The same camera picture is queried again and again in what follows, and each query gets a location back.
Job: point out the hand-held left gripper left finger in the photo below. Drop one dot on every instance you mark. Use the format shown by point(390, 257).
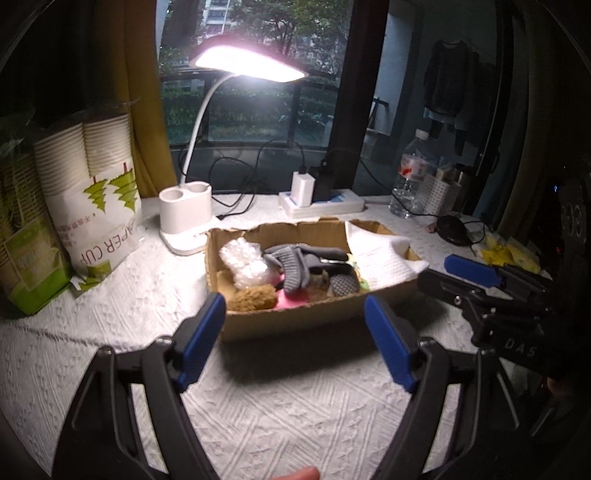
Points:
point(203, 332)

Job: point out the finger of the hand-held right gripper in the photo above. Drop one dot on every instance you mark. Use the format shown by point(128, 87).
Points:
point(471, 270)
point(443, 286)

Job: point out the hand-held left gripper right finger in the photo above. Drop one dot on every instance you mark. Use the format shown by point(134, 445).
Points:
point(388, 337)

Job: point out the brown plush toy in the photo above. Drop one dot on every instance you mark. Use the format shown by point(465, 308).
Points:
point(254, 300)

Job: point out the grey mesh pouch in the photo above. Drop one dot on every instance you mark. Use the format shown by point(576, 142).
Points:
point(344, 284)

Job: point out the white bubble wrap piece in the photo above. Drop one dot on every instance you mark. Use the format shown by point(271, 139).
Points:
point(244, 263)

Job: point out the cardboard box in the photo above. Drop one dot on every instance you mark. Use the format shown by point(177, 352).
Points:
point(286, 323)

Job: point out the grey knit glove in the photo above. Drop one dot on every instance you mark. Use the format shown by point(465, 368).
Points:
point(295, 272)

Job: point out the person's right hand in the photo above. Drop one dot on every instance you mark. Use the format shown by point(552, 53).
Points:
point(561, 386)

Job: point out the person's left hand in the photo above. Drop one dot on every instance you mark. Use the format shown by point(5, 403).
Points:
point(300, 474)

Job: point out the yellow cloth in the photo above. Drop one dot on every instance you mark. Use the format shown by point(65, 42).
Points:
point(498, 251)

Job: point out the black round device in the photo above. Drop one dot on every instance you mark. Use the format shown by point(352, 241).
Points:
point(455, 228)

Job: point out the cartoon print tissue pack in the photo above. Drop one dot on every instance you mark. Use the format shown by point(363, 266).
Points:
point(361, 277)

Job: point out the white towel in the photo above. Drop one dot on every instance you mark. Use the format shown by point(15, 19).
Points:
point(383, 258)

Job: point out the white perforated basket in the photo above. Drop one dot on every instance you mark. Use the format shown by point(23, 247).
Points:
point(443, 196)

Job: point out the steel thermos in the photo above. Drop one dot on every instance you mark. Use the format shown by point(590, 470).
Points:
point(464, 184)

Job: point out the clear water bottle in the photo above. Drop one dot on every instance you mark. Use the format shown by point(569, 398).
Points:
point(408, 194)

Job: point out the white desk lamp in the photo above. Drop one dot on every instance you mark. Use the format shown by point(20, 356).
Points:
point(184, 217)

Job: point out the white textured tablecloth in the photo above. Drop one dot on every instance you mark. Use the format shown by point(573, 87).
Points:
point(300, 415)

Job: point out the white power strip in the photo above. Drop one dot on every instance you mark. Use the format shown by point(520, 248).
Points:
point(341, 203)

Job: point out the white paper cup pack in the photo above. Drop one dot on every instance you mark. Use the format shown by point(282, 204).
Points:
point(92, 221)

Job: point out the green paper cup pack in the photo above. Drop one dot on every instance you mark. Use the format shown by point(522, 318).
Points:
point(32, 272)

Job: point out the dark hanging sweater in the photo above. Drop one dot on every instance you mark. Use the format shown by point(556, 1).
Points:
point(450, 83)

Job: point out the yellow curtain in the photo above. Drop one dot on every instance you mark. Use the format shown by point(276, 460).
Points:
point(138, 92)

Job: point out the dark window frame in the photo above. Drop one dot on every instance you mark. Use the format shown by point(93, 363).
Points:
point(360, 92)

